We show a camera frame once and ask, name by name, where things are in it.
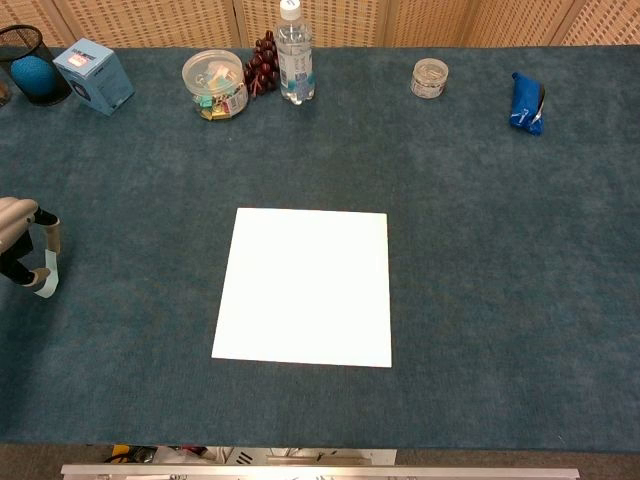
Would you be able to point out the woven wicker folding screen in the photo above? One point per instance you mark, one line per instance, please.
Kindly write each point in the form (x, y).
(450, 22)

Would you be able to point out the clear plastic water bottle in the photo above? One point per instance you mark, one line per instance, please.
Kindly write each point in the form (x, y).
(295, 60)

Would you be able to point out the small light blue strip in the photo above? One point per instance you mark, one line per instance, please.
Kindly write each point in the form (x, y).
(51, 267)

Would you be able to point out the blue felt table cloth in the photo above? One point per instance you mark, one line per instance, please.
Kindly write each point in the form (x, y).
(500, 250)

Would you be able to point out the clear jar of binder clips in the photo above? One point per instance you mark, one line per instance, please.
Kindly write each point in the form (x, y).
(215, 82)

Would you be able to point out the blue textured ball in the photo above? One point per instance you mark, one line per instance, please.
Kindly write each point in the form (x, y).
(32, 76)

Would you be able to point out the blue fabric pouch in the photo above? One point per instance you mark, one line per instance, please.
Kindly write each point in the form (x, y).
(525, 105)

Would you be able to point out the small jar of paper clips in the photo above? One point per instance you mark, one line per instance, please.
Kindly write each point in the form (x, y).
(429, 77)

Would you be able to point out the dark red grape bunch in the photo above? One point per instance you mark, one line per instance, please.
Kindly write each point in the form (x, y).
(262, 65)

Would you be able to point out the black mesh pen cup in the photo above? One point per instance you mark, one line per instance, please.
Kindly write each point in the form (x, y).
(56, 82)

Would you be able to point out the light blue cardboard box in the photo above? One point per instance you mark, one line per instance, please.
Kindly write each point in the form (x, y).
(97, 75)

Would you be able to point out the aluminium profile rail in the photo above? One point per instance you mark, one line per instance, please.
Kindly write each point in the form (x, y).
(320, 472)

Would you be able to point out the white paper sheet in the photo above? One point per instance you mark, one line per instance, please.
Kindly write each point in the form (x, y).
(305, 290)

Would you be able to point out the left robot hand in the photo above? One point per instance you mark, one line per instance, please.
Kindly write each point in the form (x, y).
(12, 215)

